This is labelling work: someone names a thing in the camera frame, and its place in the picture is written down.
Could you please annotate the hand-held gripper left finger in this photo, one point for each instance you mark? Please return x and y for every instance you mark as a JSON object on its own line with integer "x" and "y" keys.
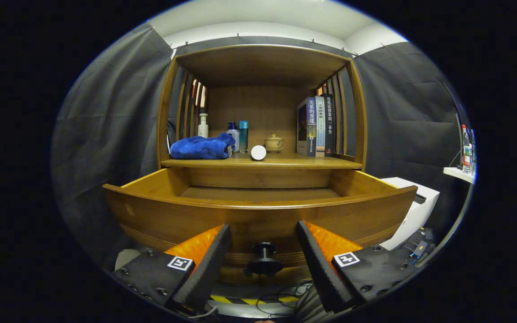
{"x": 209, "y": 269}

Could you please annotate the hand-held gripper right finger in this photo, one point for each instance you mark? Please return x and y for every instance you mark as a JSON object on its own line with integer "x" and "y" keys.
{"x": 319, "y": 269}

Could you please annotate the wooden drawer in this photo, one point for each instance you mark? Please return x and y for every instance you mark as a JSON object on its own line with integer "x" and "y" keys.
{"x": 263, "y": 215}

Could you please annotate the green and white tube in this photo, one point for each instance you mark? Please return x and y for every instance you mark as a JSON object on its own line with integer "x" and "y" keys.
{"x": 258, "y": 153}

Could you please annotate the wooden countertop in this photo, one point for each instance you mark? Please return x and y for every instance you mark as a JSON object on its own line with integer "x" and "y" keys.
{"x": 285, "y": 160}

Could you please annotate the wooden cabinet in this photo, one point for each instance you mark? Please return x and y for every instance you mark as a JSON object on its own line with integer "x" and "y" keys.
{"x": 263, "y": 67}

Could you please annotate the person's leg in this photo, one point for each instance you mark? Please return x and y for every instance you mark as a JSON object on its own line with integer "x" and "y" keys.
{"x": 127, "y": 259}
{"x": 310, "y": 307}

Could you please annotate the white box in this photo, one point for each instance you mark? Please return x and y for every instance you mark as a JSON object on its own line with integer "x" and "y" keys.
{"x": 413, "y": 220}

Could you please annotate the blue towel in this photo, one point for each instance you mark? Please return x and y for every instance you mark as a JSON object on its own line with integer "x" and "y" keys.
{"x": 200, "y": 148}

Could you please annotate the small black device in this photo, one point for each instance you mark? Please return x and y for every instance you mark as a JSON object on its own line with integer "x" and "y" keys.
{"x": 420, "y": 198}

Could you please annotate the beige lidded teacup with saucer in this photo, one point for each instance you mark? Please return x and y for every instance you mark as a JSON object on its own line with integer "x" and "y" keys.
{"x": 274, "y": 143}

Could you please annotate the white bottle with blue cap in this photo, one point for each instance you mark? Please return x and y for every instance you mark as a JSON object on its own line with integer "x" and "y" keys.
{"x": 234, "y": 137}

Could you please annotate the teal bottle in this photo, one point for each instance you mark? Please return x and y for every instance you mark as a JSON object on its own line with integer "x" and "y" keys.
{"x": 243, "y": 134}

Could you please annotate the white pump bottle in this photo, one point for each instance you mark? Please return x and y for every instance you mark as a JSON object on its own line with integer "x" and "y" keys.
{"x": 203, "y": 130}

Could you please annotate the blue spine book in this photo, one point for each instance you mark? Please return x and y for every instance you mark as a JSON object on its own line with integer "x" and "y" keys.
{"x": 310, "y": 121}

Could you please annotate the red capped bottle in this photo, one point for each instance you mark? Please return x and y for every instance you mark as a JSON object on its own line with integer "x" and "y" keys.
{"x": 466, "y": 152}

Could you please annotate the clear bottle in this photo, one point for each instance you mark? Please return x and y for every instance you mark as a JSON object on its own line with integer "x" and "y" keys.
{"x": 473, "y": 154}

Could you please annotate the white wall shelf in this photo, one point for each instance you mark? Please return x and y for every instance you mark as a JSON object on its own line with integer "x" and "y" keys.
{"x": 458, "y": 172}

